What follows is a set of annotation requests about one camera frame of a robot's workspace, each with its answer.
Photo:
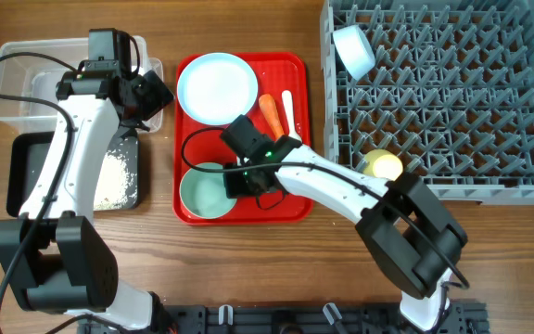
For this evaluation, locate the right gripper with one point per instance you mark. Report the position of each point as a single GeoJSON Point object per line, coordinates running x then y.
{"type": "Point", "coordinates": [241, 184]}

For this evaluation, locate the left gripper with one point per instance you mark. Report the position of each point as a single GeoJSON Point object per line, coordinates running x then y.
{"type": "Point", "coordinates": [133, 122]}

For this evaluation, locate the light green bowl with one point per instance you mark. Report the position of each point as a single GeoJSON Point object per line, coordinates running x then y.
{"type": "Point", "coordinates": [204, 194]}

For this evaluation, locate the orange carrot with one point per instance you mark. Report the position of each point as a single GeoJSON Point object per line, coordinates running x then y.
{"type": "Point", "coordinates": [270, 114]}

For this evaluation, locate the light blue plate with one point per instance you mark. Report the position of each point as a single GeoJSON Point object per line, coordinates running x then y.
{"type": "Point", "coordinates": [216, 88]}

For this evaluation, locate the white plastic spoon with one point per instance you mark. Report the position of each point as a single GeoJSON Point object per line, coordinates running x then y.
{"type": "Point", "coordinates": [287, 100]}

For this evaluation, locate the white rice grains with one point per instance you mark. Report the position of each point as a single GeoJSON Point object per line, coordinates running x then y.
{"type": "Point", "coordinates": [117, 186]}

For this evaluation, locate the yellow plastic cup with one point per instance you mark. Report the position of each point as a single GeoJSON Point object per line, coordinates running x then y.
{"type": "Point", "coordinates": [381, 163]}

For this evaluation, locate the light blue bowl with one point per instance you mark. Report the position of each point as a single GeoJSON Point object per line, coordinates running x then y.
{"type": "Point", "coordinates": [354, 51]}

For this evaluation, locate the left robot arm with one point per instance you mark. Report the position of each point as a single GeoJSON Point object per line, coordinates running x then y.
{"type": "Point", "coordinates": [54, 260]}

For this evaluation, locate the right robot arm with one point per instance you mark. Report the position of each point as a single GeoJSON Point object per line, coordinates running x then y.
{"type": "Point", "coordinates": [412, 237]}

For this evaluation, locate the grey dishwasher rack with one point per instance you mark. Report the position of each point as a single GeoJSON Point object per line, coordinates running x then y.
{"type": "Point", "coordinates": [451, 94]}

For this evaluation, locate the clear plastic bin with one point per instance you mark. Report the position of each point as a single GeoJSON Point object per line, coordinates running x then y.
{"type": "Point", "coordinates": [38, 77]}

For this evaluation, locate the black plastic tray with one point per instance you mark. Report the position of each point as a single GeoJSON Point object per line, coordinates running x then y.
{"type": "Point", "coordinates": [27, 159]}

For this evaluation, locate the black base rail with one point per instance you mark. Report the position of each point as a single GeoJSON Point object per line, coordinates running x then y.
{"type": "Point", "coordinates": [462, 317]}

